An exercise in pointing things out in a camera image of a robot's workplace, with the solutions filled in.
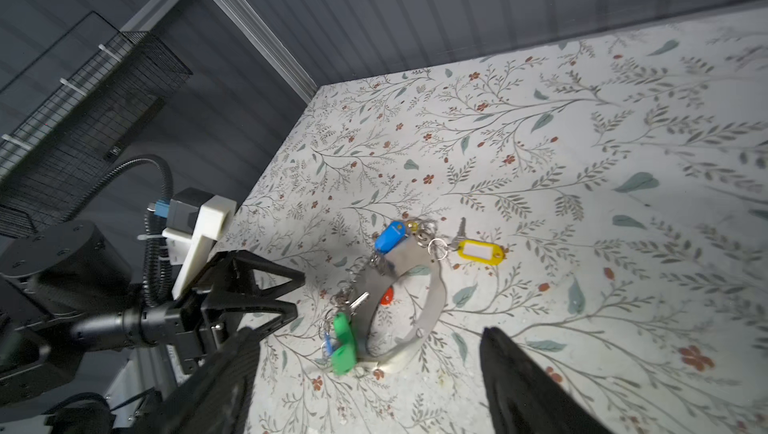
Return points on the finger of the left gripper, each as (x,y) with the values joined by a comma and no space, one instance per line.
(223,319)
(243,277)

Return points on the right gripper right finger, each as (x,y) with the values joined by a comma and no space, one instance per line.
(522,397)

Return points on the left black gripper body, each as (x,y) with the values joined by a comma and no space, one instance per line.
(188,333)

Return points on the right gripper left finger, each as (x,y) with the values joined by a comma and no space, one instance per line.
(217,398)

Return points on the keyring bunch with grey strap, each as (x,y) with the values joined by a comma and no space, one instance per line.
(404,276)

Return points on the key with green tag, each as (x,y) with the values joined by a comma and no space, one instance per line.
(344,356)

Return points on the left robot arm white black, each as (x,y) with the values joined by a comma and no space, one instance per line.
(66,292)

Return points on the floral table mat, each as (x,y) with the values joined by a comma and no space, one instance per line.
(625,177)

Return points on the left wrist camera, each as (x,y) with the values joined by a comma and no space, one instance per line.
(195,221)

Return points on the black wire basket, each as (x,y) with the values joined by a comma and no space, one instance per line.
(74,136)

